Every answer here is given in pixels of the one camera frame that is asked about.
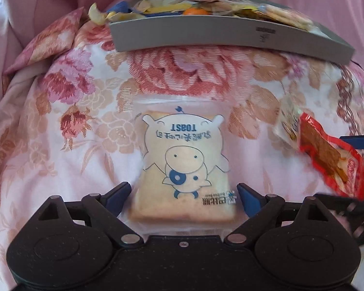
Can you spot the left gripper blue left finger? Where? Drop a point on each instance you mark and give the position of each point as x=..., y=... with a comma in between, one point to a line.
x=114, y=199

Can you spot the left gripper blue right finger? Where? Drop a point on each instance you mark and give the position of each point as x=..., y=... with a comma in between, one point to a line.
x=252, y=201

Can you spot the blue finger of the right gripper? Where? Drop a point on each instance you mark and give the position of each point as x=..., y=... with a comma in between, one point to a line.
x=356, y=141

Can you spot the red spicy strip packet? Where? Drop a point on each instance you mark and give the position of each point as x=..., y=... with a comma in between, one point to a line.
x=339, y=163

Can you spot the toast bread cow packet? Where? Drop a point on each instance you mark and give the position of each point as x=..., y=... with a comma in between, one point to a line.
x=185, y=174

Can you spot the gold foil snack packet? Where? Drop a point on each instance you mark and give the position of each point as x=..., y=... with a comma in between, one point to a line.
x=249, y=12

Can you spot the small orange tangerine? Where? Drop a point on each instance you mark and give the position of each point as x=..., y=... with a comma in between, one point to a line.
x=195, y=11

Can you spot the round rice cracker packet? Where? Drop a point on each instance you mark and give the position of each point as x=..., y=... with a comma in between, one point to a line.
x=287, y=16

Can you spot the floral pink bedspread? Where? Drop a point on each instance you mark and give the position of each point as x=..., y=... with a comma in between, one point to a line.
x=67, y=123

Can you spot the grey cardboard tray box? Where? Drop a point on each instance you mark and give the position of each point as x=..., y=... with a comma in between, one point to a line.
x=146, y=24

